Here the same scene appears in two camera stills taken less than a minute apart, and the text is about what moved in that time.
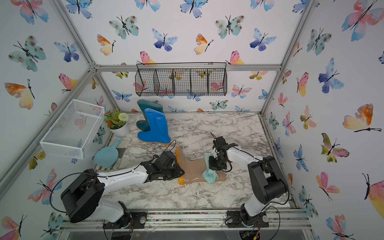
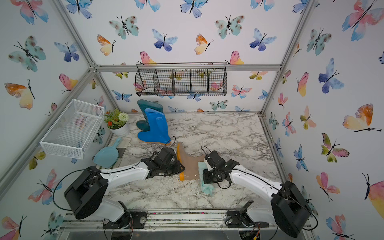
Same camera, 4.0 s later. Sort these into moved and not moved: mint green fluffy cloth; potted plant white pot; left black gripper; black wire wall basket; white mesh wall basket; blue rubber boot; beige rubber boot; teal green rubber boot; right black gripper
Moved: mint green fluffy cloth; beige rubber boot; right black gripper
Not moved: left black gripper; potted plant white pot; white mesh wall basket; black wire wall basket; blue rubber boot; teal green rubber boot
